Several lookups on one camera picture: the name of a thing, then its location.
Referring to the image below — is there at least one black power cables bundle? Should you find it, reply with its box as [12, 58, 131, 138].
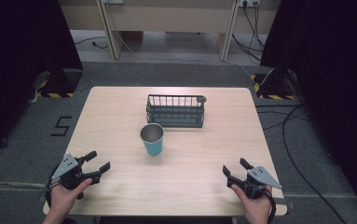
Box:
[231, 1, 266, 64]

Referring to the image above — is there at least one person's right hand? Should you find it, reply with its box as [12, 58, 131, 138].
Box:
[230, 184, 274, 224]

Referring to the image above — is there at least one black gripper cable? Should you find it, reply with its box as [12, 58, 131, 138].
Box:
[261, 188, 277, 224]
[44, 167, 62, 208]

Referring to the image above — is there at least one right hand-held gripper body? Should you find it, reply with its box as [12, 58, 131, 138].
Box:
[227, 165, 283, 200]

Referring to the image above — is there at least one black curtain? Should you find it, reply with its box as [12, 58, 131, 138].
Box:
[0, 0, 84, 160]
[259, 0, 357, 216]

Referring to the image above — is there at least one teal metal cup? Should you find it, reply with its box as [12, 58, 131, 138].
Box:
[140, 122, 165, 157]

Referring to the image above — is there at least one beige desk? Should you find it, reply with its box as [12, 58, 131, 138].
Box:
[58, 0, 282, 62]

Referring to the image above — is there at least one wall power socket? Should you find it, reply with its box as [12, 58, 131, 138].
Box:
[238, 0, 261, 7]

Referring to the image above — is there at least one black wire basket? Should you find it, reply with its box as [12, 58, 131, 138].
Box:
[145, 93, 208, 129]

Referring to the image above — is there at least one black stand base with hazard tape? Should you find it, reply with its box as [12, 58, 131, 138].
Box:
[33, 68, 84, 99]
[250, 68, 296, 101]

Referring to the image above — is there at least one person's left hand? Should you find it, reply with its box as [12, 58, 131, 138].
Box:
[48, 177, 93, 217]

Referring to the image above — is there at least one black floor cable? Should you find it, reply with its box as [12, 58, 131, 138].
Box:
[254, 104, 348, 224]
[74, 35, 109, 50]

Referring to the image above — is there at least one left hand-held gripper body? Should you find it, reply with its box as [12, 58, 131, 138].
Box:
[50, 152, 102, 201]

